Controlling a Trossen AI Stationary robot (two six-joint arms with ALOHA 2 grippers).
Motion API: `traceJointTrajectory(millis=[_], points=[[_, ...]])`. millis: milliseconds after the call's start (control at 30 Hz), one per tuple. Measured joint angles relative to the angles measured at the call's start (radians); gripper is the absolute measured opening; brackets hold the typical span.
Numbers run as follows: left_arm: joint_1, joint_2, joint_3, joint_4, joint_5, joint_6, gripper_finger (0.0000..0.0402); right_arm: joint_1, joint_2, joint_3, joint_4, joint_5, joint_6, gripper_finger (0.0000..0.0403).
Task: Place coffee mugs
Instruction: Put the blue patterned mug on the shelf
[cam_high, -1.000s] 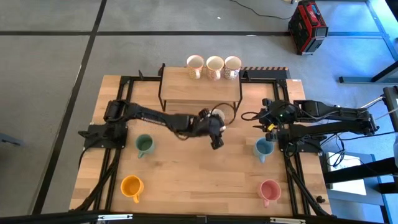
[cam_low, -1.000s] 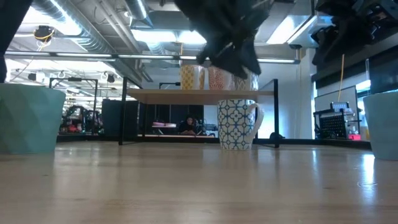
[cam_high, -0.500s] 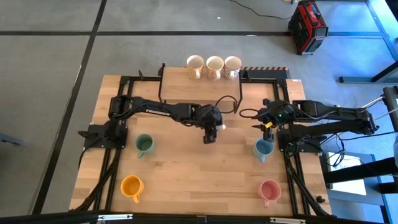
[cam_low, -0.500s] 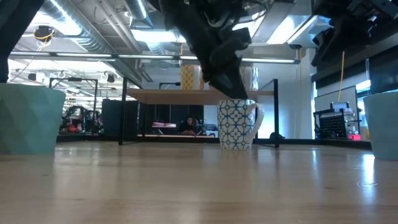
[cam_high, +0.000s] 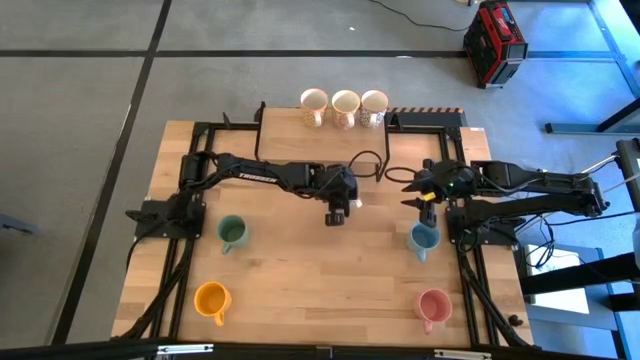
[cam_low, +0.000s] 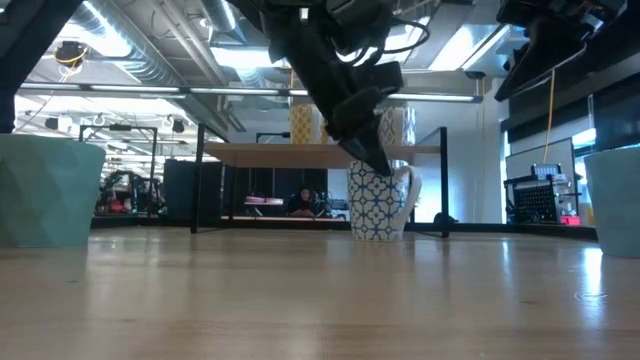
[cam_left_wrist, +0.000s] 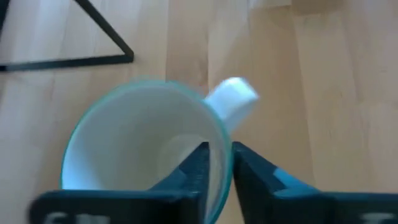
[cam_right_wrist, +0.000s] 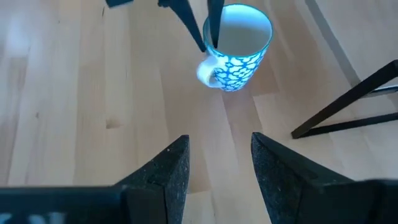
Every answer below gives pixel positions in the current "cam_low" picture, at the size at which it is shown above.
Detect green faceted mug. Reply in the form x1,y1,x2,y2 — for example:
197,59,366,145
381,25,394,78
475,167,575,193
0,132,108,250

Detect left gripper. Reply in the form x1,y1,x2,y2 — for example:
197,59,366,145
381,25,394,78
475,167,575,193
234,0,405,177

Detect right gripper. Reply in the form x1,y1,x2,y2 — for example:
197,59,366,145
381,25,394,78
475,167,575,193
496,0,629,101

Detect black metal frame stand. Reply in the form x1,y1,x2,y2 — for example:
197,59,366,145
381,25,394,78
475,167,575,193
78,123,159,217

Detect person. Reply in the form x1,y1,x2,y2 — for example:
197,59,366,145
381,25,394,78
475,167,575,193
285,185,318,219

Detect long ceiling light strip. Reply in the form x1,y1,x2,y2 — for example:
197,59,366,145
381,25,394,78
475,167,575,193
14,82,484,103

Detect silver round air duct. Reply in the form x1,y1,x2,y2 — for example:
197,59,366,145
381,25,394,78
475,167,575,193
198,0,247,45

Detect black aluminium table frame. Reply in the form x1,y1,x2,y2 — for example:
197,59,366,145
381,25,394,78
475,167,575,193
89,214,599,240

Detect brown patterned mug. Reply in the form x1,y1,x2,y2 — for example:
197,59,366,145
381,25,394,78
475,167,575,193
378,105,417,147

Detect yellow checkered mug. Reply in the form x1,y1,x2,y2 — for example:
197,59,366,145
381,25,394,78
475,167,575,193
289,103,331,146

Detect black cabinet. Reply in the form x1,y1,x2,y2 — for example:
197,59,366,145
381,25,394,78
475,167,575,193
163,158,225,227

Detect black perforated rack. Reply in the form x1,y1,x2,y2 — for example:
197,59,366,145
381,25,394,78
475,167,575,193
503,162,584,225

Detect navy geometric pattern mug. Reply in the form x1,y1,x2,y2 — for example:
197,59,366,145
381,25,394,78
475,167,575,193
347,158,424,243

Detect silver spiral air duct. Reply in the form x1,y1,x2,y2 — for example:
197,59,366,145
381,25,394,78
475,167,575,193
82,0,189,87

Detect pink tray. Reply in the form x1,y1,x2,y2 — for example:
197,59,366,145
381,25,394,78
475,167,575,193
243,195,285,206

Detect ceiling cable reel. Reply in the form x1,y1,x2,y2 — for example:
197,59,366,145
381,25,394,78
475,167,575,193
53,39,90,69

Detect light blue faceted mug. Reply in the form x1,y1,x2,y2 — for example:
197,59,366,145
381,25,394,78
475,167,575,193
583,147,640,259

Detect wooden shelf riser black legs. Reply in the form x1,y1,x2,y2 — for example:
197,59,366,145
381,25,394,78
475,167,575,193
189,122,451,239

